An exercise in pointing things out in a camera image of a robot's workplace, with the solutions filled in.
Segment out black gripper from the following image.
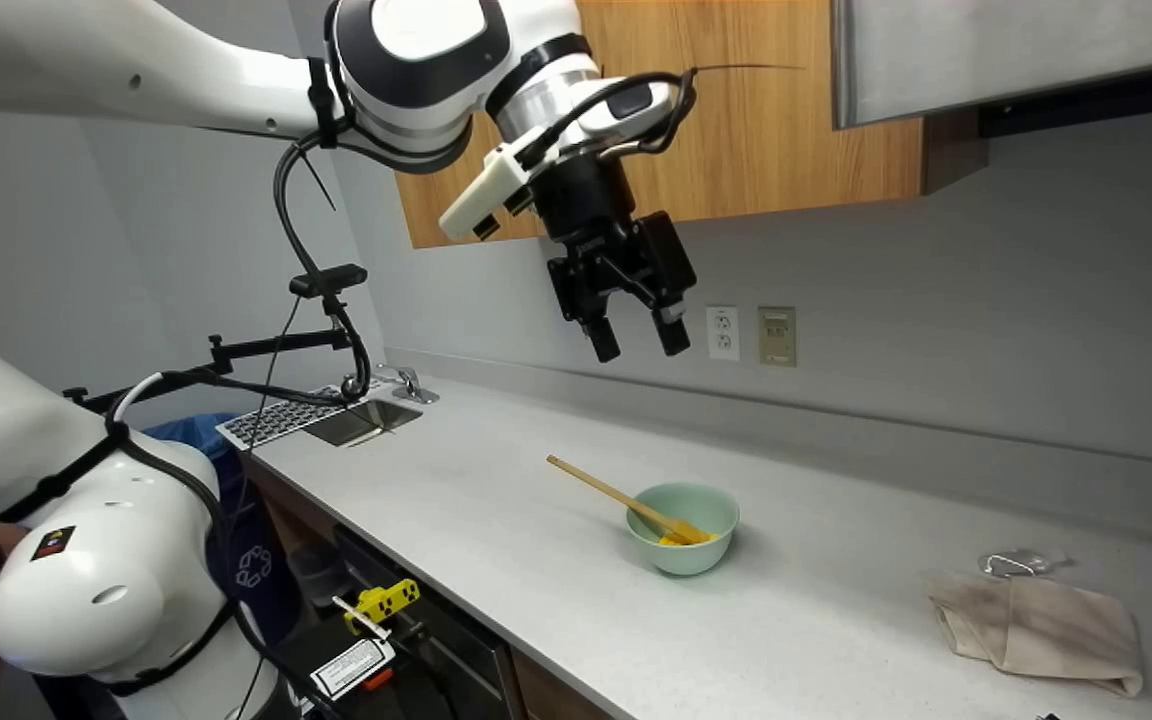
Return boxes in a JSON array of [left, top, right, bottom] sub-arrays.
[[528, 151, 699, 368]]

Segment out wooden spatula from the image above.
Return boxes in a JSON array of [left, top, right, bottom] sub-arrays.
[[545, 453, 716, 548]]

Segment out yellow food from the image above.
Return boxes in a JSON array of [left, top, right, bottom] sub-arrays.
[[652, 522, 722, 551]]

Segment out green bowl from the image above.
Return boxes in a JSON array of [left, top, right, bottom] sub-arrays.
[[621, 480, 746, 584]]

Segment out metal faucet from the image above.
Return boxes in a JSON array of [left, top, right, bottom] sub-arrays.
[[381, 368, 445, 409]]

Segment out laptop on stand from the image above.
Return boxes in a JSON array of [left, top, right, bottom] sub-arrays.
[[216, 384, 427, 458]]

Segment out yellow hand tool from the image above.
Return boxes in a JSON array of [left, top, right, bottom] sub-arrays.
[[336, 577, 427, 631]]

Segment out white and red device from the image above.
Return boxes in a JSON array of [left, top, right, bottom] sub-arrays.
[[306, 631, 404, 707]]

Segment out crumpled clear plastic wrap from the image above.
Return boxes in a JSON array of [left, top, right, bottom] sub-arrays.
[[978, 546, 1077, 584]]

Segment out blue bin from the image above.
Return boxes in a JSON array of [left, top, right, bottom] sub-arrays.
[[143, 409, 307, 655]]

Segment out steel range hood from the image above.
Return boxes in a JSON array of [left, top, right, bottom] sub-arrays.
[[828, 0, 1152, 140]]

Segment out beige cloth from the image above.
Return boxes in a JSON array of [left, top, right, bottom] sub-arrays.
[[929, 574, 1152, 701]]

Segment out white wall outlet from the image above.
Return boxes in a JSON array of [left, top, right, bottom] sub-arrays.
[[705, 306, 746, 368]]

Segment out wooden wall cabinet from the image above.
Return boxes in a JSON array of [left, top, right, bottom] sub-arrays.
[[394, 0, 994, 252]]

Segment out black exterior camera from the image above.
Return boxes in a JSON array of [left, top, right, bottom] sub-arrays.
[[283, 260, 374, 306]]

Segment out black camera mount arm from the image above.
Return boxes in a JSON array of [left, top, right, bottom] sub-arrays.
[[66, 293, 376, 418]]

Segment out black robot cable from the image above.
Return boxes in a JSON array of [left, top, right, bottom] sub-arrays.
[[267, 56, 381, 409]]

